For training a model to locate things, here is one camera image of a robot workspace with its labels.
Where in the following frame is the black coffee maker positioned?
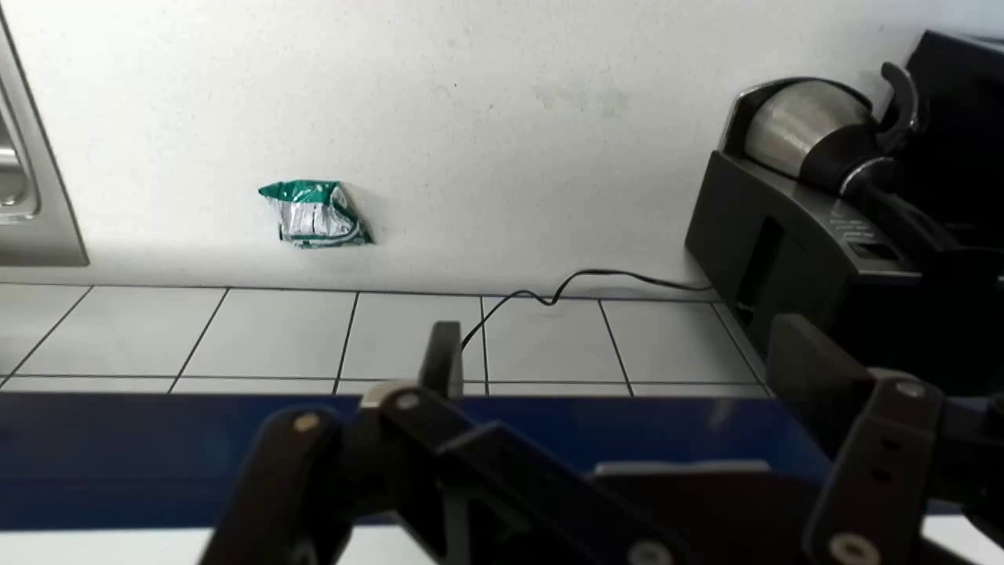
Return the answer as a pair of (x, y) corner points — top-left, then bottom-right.
(689, 30), (1004, 396)

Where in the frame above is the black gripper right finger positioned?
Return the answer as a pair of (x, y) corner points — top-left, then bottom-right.
(766, 314), (1004, 565)

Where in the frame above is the stainless steel double sink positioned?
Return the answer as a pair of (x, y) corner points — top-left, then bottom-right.
(0, 11), (89, 266)

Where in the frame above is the steel coffee carafe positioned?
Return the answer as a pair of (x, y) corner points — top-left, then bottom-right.
(723, 63), (923, 195)

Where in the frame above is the black power cord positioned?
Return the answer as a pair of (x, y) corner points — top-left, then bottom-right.
(457, 266), (716, 350)

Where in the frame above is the green crumpled snack bag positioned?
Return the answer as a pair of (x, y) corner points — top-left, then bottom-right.
(262, 178), (375, 247)

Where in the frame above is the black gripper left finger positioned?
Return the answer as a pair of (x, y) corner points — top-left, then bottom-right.
(198, 320), (672, 565)

